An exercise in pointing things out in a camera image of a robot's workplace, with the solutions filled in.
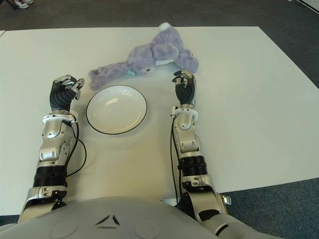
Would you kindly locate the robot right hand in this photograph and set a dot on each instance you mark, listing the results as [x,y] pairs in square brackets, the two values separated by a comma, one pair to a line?
[185,94]

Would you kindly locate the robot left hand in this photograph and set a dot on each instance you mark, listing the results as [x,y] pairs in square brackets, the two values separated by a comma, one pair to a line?
[59,97]

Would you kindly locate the purple plush rabbit doll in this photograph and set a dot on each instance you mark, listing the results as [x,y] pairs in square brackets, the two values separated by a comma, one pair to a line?
[142,57]

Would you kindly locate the robot left arm silver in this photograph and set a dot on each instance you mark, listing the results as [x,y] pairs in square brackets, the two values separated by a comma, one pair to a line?
[51,147]

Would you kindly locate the robot right arm silver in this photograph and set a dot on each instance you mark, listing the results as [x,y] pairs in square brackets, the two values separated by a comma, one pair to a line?
[189,147]

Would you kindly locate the white plate black rim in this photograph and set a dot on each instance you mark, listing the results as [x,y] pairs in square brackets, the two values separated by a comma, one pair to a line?
[117,112]

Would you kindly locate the white sneakers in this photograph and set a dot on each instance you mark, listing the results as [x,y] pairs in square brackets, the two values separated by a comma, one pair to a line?
[22,3]

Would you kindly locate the grey robot torso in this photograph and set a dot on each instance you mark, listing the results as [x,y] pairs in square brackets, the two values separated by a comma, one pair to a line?
[112,216]

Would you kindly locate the metal table bracket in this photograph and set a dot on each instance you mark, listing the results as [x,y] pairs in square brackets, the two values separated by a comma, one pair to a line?
[226,198]

